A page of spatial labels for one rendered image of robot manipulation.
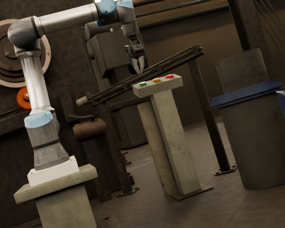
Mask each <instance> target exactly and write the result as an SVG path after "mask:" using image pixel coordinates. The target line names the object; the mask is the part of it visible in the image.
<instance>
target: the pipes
mask: <svg viewBox="0 0 285 228"><path fill-rule="evenodd" d="M131 1H132V4H133V7H138V6H143V5H148V4H152V3H156V2H161V1H165V0H131ZM207 1H211V0H197V1H193V2H189V3H185V4H180V5H175V6H171V7H167V8H163V9H158V10H153V11H149V12H145V13H141V14H136V15H135V18H138V17H142V16H147V15H151V14H156V13H160V12H164V11H168V10H173V9H177V8H182V7H185V6H190V5H195V4H199V3H203V2H207ZM228 9H229V6H228V5H224V6H220V7H216V8H212V9H207V10H203V11H199V12H195V13H191V14H186V15H182V16H178V17H174V18H170V19H165V20H161V21H157V22H153V23H149V24H144V25H140V26H138V27H139V30H144V29H149V28H153V27H157V26H161V25H165V24H169V23H174V22H178V21H181V20H186V19H190V18H194V17H198V16H202V15H206V14H211V13H215V12H219V11H223V10H228ZM81 29H82V30H85V27H81ZM85 42H86V43H87V39H86V38H85Z"/></svg>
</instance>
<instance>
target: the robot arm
mask: <svg viewBox="0 0 285 228"><path fill-rule="evenodd" d="M94 21H95V22H96V25H97V26H98V27H99V26H105V25H109V24H114V23H118V22H121V25H122V27H121V29H122V30H123V33H124V37H126V38H127V42H128V43H127V45H126V46H124V47H125V51H126V56H128V60H129V62H130V63H131V65H132V66H133V68H134V70H135V71H136V72H137V73H138V74H139V75H140V74H142V72H143V69H144V66H145V60H146V54H145V50H144V48H143V46H142V44H141V42H140V40H139V39H138V37H137V35H136V34H138V31H137V30H138V27H137V22H136V18H135V13H134V7H133V4H132V1H131V0H122V1H118V2H117V4H116V2H115V1H114V0H101V1H99V2H96V3H92V4H88V5H84V6H80V7H76V8H73V9H68V10H65V11H61V12H57V13H54V14H49V15H45V16H41V17H36V16H31V17H27V18H24V19H20V20H17V21H15V22H13V23H12V24H11V25H10V27H9V29H8V38H9V40H10V41H11V43H12V44H13V45H14V50H15V54H16V57H17V58H18V59H20V60H21V65H22V69H23V73H24V78H25V82H26V86H27V91H28V95H29V100H30V104H31V109H32V111H31V113H30V114H29V116H28V117H26V118H25V119H24V122H25V127H26V129H27V132H28V135H29V138H30V141H31V144H32V147H33V151H34V168H35V171H39V170H43V169H47V168H50V167H53V166H56V165H59V164H61V163H64V162H66V161H68V160H70V157H69V155H68V153H67V152H66V150H65V149H64V148H63V146H62V145H61V143H60V140H59V137H58V132H59V122H58V120H57V117H56V114H55V109H53V108H52V107H51V106H50V102H49V98H48V93H47V88H46V84H45V80H44V76H43V70H42V67H41V62H40V58H39V56H40V55H41V53H42V51H41V47H40V38H42V36H43V35H45V34H48V33H53V32H57V31H60V30H64V29H68V28H71V27H75V26H79V25H82V24H87V23H90V22H94ZM135 35H136V36H135ZM138 55H139V58H138V62H139V67H140V70H139V67H138V65H137V59H134V58H135V56H138Z"/></svg>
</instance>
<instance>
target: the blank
mask: <svg viewBox="0 0 285 228"><path fill-rule="evenodd" d="M27 92H28V91H27V87H23V88H22V89H20V90H19V92H18V93H17V96H16V99H17V102H18V104H19V105H20V106H21V107H22V108H24V109H31V104H30V102H26V101H25V100H24V95H25V93H27Z"/></svg>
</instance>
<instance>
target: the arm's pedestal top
mask: <svg viewBox="0 0 285 228"><path fill-rule="evenodd" d="M97 177H98V174H97V171H96V168H95V167H94V166H92V165H91V164H87V165H84V166H81V167H79V171H78V172H75V173H72V174H70V175H67V176H63V177H60V178H57V179H54V180H51V181H48V182H45V183H42V184H39V185H35V186H32V187H30V184H29V183H28V184H25V185H23V186H22V187H21V188H20V189H19V190H18V191H17V192H16V193H15V194H14V199H15V202H16V204H20V203H23V202H25V201H28V200H32V199H35V198H38V197H40V196H43V195H47V194H50V193H53V192H55V191H58V190H62V189H65V188H68V187H70V186H73V185H76V184H79V183H82V182H85V181H88V180H91V179H94V178H97Z"/></svg>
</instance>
